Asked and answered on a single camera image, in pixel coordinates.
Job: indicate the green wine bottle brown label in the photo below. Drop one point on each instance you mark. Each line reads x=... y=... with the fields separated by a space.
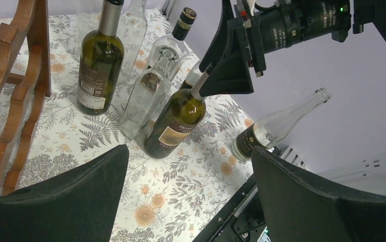
x=182 y=113

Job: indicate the clear bottle dark label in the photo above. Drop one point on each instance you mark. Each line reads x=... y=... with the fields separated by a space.
x=269 y=131

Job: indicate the clear tall bottle back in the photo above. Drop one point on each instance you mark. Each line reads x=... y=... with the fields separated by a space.
x=88 y=16

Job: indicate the clear square glass bottle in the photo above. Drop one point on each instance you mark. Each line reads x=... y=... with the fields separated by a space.
x=148 y=92

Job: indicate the clear bottle black cap rear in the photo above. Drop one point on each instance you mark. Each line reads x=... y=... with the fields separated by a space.
x=175 y=40

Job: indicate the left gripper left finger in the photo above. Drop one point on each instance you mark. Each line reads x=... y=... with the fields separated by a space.
x=77 y=205

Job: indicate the green wine bottle silver neck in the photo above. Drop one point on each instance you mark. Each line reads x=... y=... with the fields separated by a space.
x=101 y=57

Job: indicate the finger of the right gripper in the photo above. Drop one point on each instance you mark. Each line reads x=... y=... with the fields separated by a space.
x=229 y=54

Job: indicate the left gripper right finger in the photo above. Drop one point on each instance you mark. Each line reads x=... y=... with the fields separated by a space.
x=299 y=205

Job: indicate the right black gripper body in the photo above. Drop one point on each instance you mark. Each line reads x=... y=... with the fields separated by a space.
x=284 y=24

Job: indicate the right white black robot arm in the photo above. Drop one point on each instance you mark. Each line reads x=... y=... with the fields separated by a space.
x=362 y=12

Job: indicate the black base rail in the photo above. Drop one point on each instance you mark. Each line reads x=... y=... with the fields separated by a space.
x=240 y=219

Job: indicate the floral tablecloth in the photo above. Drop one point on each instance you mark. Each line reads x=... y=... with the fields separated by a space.
x=168 y=199

